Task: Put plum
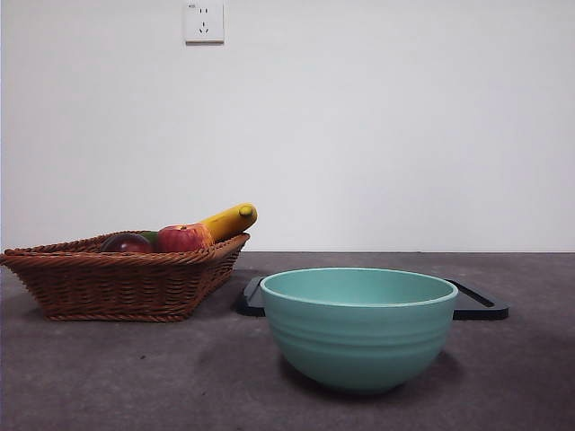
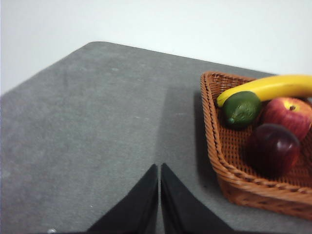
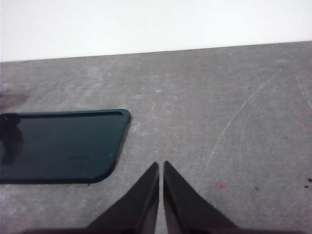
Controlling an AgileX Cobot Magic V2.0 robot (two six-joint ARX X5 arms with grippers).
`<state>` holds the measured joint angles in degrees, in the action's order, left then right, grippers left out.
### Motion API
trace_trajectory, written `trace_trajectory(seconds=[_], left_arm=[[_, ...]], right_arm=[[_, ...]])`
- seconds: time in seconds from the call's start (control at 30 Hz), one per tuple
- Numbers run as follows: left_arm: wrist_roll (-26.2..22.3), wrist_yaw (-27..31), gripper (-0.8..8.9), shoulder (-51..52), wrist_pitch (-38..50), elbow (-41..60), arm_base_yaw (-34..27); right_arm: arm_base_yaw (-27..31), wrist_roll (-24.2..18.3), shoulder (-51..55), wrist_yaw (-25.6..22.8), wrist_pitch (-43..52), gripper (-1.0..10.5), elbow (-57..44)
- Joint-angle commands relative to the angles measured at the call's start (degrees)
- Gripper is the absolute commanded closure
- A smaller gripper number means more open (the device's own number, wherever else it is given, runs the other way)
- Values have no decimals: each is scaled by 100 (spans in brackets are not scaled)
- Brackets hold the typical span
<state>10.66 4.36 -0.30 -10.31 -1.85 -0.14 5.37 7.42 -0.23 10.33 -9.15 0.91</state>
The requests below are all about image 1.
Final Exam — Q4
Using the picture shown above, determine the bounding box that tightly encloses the teal ribbed bowl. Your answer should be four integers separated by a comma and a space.
259, 267, 459, 396

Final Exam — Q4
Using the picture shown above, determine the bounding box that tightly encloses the red apple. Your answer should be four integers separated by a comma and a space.
156, 223, 215, 253

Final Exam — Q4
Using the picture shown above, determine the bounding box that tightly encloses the brown wicker basket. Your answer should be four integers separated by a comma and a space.
0, 232, 251, 322

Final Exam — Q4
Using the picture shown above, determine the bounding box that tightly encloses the white wall socket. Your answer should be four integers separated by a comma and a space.
184, 0, 226, 46

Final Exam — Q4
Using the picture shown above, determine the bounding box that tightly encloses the black rectangular tray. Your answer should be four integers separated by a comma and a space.
231, 275, 510, 321

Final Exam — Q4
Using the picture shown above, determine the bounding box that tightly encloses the dark red plum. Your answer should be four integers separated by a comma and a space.
99, 233, 155, 254

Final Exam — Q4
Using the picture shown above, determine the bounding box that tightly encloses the yellow banana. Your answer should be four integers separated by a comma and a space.
197, 203, 259, 243

